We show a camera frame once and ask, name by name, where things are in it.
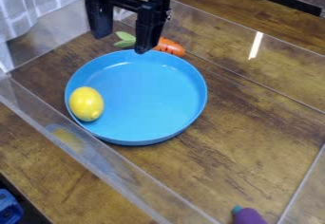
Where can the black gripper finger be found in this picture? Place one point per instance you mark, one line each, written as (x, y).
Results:
(99, 16)
(151, 18)

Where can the orange toy carrot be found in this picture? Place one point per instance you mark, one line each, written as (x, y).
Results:
(165, 45)

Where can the blue round plate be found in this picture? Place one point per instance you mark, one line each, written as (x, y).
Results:
(153, 93)

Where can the yellow toy lemon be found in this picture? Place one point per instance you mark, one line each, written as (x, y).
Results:
(85, 103)

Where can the purple toy eggplant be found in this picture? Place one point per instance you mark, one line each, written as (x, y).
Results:
(246, 216)

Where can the blue plastic object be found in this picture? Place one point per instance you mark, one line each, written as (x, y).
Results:
(10, 211)

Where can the clear acrylic enclosure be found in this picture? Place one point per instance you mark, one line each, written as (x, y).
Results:
(251, 153)

